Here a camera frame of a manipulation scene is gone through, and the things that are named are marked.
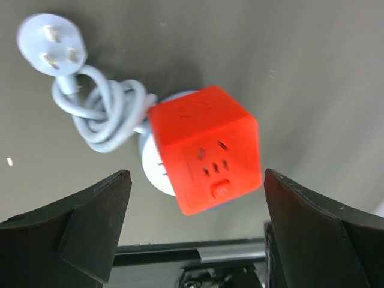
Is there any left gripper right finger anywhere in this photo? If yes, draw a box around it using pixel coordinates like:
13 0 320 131
264 169 383 287

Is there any light blue cable with plug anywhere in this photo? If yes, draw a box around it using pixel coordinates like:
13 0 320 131
16 12 158 154

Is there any orange red cube socket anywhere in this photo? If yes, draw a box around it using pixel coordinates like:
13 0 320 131
148 86 263 216

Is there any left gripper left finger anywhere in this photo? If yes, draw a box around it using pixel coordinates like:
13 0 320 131
1 170 132 287

